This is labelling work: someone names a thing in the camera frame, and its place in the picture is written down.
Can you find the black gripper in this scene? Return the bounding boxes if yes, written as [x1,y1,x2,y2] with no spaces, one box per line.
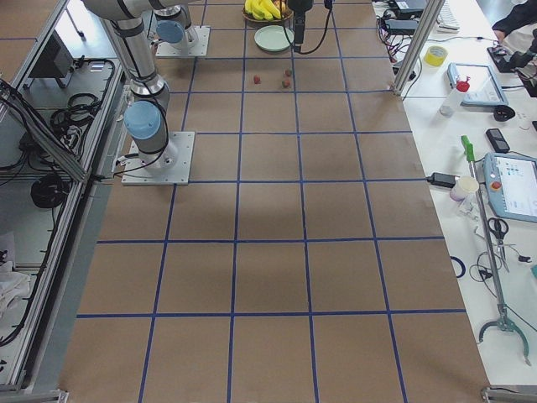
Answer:
[287,0,313,44]

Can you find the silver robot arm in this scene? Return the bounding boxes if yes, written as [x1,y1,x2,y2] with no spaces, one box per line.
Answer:
[155,1,314,50]
[83,1,198,171]

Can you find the pale green plate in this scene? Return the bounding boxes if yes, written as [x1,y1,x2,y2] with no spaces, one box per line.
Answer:
[254,25,294,52]

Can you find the yellow banana bunch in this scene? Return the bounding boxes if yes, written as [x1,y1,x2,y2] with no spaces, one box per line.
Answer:
[243,0,287,21]

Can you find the woven wicker basket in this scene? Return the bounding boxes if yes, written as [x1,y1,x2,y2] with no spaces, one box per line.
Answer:
[242,8,294,24]

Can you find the black power adapter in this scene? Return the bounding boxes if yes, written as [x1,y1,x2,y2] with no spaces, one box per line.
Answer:
[383,19,419,35]

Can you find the yellow tape roll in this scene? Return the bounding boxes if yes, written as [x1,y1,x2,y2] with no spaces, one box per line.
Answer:
[424,45,448,67]

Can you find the clear bottle red cap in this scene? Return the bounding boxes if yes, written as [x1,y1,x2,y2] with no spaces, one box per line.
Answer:
[439,78,470,118]

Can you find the blue teach pendant far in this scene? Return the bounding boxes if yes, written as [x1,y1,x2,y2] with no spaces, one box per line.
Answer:
[446,62,508,107]

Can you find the blue teach pendant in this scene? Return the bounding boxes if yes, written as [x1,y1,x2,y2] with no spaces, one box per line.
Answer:
[446,62,508,107]
[482,153,536,222]

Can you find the paper cup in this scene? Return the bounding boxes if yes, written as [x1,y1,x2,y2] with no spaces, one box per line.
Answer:
[450,176,479,202]

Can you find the blue teach pendant near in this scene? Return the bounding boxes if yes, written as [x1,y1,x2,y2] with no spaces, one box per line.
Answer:
[482,153,536,222]

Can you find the black scissors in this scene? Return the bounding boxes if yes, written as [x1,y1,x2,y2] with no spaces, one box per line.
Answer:
[487,217,509,272]

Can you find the reacher grabber tool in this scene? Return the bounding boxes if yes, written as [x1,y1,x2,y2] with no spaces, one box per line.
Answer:
[460,134,534,367]

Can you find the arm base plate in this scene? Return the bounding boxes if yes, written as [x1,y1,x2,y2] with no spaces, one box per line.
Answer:
[156,23,211,58]
[121,132,196,186]

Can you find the aluminium frame post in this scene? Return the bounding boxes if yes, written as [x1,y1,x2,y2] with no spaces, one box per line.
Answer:
[392,0,445,96]

